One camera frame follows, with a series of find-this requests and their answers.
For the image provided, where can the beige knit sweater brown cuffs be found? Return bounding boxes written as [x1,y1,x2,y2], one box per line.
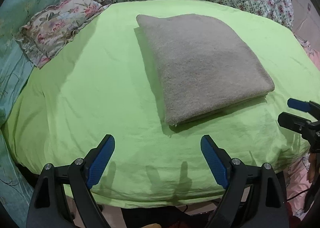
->
[136,14,274,126]

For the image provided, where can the person's right hand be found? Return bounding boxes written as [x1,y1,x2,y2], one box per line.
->
[308,153,317,183]

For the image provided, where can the lime green bed sheet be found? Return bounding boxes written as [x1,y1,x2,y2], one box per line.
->
[2,0,319,208]

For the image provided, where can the pink floral ruffled pillow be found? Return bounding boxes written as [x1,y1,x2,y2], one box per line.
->
[16,0,108,69]

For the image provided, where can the teal floral bedsheet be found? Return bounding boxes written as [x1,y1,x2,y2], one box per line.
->
[1,0,60,227]

